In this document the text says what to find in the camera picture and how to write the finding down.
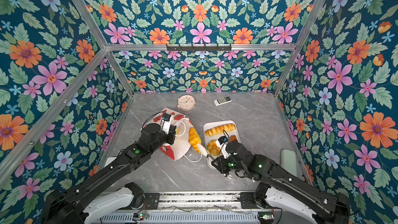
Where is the pale yellow croissant bread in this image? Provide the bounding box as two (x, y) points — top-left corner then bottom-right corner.
(188, 127), (202, 153)

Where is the round bundt fake bread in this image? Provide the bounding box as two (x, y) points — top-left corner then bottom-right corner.
(207, 140), (221, 157)

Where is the brown croissant fake bread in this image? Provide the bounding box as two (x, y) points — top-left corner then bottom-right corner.
(229, 135), (237, 143)

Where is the red white paper bag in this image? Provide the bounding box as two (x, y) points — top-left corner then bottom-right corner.
(143, 108), (203, 163)

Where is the long yellow fake bread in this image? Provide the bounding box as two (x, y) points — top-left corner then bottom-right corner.
(205, 123), (236, 137)

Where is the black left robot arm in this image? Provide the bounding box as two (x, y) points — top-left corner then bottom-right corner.
(41, 123), (176, 224)

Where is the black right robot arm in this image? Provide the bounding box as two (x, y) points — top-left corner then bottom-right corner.
(197, 141), (350, 224)

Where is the white rectangular tray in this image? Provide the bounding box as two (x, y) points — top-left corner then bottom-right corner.
(203, 120), (241, 159)

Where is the pink round clock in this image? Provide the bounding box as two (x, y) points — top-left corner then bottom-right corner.
(177, 95), (196, 111)

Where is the white box on table edge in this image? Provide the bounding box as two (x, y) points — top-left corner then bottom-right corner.
(280, 149), (297, 176)

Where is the white remote control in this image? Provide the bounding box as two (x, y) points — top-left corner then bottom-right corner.
(214, 96), (232, 106)

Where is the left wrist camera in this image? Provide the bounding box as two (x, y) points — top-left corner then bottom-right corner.
(160, 113), (172, 134)

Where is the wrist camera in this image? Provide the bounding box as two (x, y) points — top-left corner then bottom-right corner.
(217, 136), (229, 159)
(160, 113), (172, 134)

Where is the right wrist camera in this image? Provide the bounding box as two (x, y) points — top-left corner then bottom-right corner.
(217, 136), (229, 159)

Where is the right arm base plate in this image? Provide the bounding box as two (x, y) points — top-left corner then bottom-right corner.
(237, 192), (263, 209)

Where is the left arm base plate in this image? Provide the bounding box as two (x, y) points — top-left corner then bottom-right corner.
(131, 193), (160, 210)

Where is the black hook rail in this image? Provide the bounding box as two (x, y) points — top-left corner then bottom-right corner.
(166, 44), (232, 52)

